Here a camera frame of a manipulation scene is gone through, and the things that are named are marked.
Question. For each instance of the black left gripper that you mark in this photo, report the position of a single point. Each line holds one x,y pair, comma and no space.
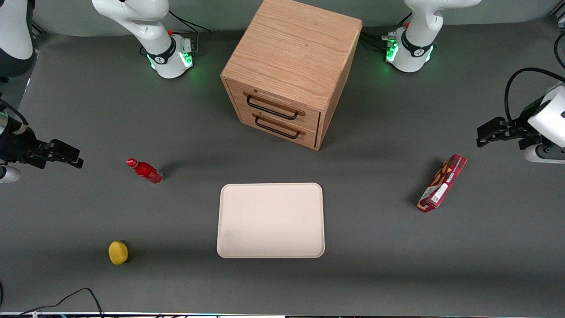
521,130

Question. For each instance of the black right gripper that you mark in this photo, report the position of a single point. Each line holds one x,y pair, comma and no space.
16,145

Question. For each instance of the red coke bottle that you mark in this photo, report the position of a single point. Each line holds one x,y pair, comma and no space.
145,172

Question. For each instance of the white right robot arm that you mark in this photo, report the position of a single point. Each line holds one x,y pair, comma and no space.
132,17

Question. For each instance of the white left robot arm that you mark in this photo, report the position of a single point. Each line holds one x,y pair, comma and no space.
419,26

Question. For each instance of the beige rectangular tray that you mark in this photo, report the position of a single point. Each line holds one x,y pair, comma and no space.
270,220

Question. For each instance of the red snack box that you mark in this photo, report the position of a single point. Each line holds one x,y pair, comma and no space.
442,183

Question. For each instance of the yellow lemon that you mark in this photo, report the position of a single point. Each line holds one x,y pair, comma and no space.
118,252

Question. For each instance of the wooden drawer cabinet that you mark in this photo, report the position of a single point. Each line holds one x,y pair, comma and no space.
291,48

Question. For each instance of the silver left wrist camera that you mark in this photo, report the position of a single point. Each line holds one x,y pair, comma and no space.
545,153

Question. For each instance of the aluminium frame rail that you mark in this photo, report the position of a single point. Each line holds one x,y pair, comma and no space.
38,28

